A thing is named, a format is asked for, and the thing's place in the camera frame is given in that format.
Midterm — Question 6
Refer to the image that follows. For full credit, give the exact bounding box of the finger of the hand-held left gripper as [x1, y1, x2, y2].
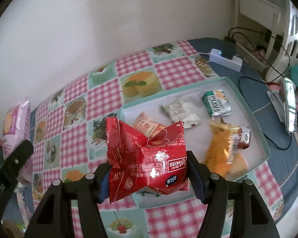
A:
[3, 140, 34, 187]

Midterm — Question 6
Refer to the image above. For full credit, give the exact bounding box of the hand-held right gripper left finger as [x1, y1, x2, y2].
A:
[23, 162, 113, 238]

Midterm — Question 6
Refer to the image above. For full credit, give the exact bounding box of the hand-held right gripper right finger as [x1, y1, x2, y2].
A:
[186, 150, 281, 238]

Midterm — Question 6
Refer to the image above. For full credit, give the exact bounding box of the purple cake roll packet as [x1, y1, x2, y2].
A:
[2, 99, 32, 184]

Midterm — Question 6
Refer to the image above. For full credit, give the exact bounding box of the orange barcode snack packet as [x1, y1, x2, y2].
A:
[203, 121, 249, 179]

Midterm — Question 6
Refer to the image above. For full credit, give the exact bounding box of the white tray with teal rim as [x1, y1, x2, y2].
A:
[119, 76, 272, 209]

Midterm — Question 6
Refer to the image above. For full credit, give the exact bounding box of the dark red snack packet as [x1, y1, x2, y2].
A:
[234, 126, 252, 150]

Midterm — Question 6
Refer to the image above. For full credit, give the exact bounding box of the white printed snack packet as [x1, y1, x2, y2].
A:
[160, 96, 202, 129]

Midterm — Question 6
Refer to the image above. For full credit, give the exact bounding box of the orange cake roll packet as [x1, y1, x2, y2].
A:
[132, 111, 170, 140]

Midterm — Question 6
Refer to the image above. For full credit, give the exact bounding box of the small green snack packet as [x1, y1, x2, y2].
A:
[201, 89, 232, 119]

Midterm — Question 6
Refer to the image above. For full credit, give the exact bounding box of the pink checkered picture tablecloth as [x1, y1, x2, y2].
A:
[31, 40, 285, 238]

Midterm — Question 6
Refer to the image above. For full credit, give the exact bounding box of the smartphone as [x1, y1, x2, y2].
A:
[283, 76, 298, 134]

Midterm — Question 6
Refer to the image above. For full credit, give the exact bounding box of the white power strip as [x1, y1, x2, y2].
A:
[209, 48, 243, 73]

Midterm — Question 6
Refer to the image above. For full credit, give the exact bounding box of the black charger plug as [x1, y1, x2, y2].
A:
[222, 36, 237, 60]

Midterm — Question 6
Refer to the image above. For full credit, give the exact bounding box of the white chair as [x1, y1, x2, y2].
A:
[265, 0, 298, 83]

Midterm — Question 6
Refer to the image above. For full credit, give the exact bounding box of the black cable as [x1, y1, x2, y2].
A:
[239, 76, 293, 151]
[228, 27, 291, 83]

